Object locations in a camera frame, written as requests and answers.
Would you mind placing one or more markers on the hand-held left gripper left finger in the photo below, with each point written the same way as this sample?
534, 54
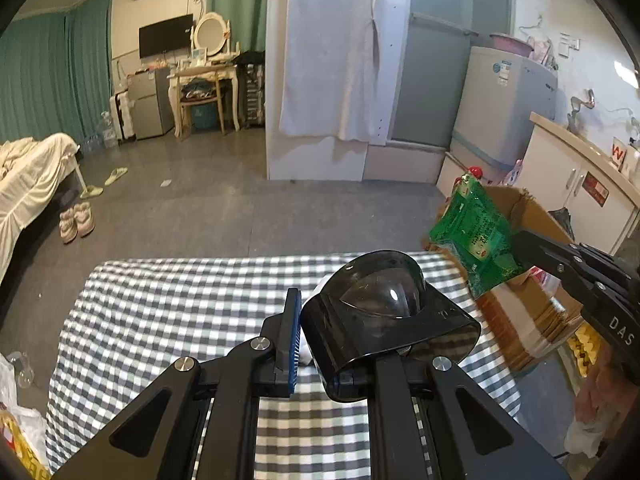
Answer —
292, 340

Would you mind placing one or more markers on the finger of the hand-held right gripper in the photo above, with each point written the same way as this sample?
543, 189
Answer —
545, 255

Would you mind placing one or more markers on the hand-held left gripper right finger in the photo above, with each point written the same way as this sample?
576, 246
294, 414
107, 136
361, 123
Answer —
390, 385

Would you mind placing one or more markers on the cardboard box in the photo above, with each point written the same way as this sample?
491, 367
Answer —
525, 320

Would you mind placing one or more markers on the green snack packet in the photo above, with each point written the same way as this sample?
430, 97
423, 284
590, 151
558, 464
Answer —
475, 230

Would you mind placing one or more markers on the black plastic container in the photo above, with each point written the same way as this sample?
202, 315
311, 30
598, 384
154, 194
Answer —
390, 285

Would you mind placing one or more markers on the person's right hand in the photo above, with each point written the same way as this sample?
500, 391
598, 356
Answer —
620, 380

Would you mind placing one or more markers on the yellow patterned packet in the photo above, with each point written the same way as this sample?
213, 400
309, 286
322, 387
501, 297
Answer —
586, 347

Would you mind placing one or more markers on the white sink cabinet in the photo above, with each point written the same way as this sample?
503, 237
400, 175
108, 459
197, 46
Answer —
555, 170

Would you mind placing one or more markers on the white plastic bag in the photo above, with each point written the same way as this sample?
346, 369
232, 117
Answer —
22, 410
590, 435

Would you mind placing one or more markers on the checked tablecloth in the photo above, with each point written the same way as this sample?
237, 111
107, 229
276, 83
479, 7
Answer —
175, 300

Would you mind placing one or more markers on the metal faucet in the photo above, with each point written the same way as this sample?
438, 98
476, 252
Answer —
577, 107

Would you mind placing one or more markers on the white washing machine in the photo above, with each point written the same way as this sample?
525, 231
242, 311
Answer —
500, 110

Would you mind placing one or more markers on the frosted glass door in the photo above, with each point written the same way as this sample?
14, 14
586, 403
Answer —
440, 75

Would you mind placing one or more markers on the pink basin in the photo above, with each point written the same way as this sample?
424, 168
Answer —
510, 45

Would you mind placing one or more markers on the teal bin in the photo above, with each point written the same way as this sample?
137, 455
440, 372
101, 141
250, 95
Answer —
204, 117

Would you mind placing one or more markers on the pink fuzzy slipper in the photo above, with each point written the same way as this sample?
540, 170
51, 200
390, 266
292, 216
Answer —
85, 219
67, 225

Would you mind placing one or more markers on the green slipper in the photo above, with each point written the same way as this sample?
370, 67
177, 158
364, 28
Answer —
91, 192
116, 176

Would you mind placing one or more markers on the wooden chair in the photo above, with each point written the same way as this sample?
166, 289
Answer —
217, 105

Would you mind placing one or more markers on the black storage rack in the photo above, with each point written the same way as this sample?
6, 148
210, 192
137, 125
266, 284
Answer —
251, 90

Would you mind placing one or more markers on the clear plastic bottle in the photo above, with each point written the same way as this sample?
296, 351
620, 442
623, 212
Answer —
20, 370

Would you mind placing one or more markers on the silver fridge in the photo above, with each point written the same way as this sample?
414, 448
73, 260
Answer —
150, 105

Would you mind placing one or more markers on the large water bottle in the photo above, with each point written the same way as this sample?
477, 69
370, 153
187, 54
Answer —
108, 132

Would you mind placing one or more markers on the white suitcase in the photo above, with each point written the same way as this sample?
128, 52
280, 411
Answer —
122, 117

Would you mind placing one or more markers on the white vanity table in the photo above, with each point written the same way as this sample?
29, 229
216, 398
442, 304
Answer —
202, 71

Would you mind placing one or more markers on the white hanging towel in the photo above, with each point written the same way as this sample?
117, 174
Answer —
330, 50

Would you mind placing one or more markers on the yellow plastic bag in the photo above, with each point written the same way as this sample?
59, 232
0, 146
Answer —
20, 447

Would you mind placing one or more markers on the bed with white sheet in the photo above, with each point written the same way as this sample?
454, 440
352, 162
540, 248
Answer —
30, 175

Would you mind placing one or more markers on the white oval mirror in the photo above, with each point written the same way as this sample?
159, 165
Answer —
211, 32

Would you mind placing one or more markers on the black monitor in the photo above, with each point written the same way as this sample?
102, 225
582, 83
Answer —
166, 35

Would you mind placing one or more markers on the green curtain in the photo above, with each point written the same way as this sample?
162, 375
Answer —
45, 70
237, 0

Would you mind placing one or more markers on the white wall switch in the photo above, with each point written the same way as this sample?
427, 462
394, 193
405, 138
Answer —
569, 45

